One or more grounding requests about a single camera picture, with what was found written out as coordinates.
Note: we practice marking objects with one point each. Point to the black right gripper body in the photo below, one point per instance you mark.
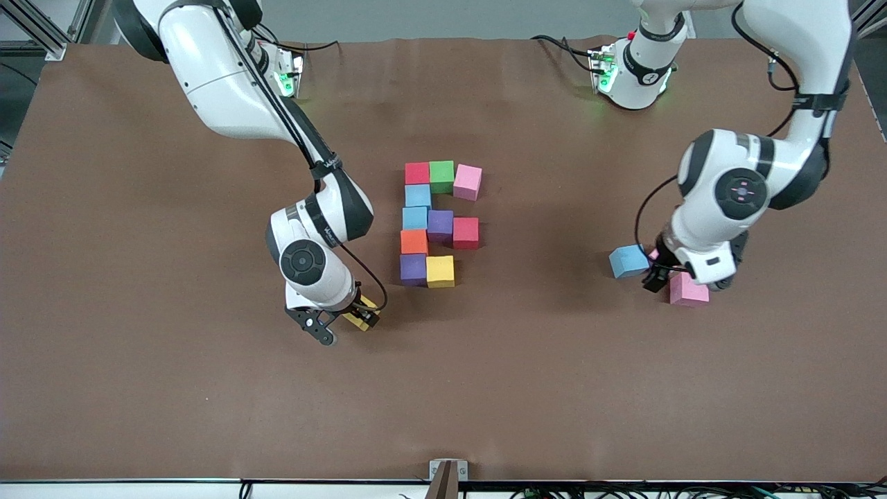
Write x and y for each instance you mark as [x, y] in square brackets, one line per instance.
[358, 305]

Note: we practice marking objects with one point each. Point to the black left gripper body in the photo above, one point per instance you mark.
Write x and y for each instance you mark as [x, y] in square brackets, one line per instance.
[666, 260]

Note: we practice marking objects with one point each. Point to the yellow foam cube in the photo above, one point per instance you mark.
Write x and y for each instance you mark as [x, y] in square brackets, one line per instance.
[440, 270]
[359, 320]

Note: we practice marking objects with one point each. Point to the purple foam cube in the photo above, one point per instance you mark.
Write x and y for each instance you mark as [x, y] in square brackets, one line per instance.
[413, 269]
[440, 225]

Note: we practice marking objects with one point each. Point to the orange foam cube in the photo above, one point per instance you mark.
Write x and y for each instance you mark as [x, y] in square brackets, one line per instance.
[414, 242]

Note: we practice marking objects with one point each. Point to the blue foam cube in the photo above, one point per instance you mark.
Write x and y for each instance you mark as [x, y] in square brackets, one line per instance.
[418, 196]
[627, 262]
[415, 218]

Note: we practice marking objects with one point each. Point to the red foam cube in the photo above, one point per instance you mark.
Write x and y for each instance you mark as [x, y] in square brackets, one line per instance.
[466, 233]
[417, 173]

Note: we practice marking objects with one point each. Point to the green foam cube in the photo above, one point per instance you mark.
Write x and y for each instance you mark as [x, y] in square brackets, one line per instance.
[441, 177]

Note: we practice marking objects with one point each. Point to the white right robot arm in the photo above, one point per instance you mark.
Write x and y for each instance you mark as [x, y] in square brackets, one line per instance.
[222, 83]

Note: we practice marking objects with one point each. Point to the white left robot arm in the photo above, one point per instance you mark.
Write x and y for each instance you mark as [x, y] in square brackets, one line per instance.
[734, 187]

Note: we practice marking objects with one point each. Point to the brown table mat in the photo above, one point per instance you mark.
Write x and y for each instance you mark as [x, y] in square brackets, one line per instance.
[208, 381]

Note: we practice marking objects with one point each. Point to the grey metal edge bracket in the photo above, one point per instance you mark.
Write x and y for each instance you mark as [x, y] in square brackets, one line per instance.
[448, 478]

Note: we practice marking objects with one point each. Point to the aluminium frame profile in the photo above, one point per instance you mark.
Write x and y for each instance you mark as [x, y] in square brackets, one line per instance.
[870, 14]
[41, 31]

